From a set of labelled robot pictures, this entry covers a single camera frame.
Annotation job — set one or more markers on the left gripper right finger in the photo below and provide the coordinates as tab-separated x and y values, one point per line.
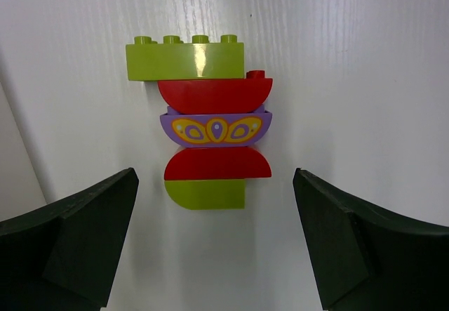
365	257

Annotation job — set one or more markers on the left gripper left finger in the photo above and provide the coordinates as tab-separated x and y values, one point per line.
64	255

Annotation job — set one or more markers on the lego stack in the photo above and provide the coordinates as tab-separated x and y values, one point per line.
215	113

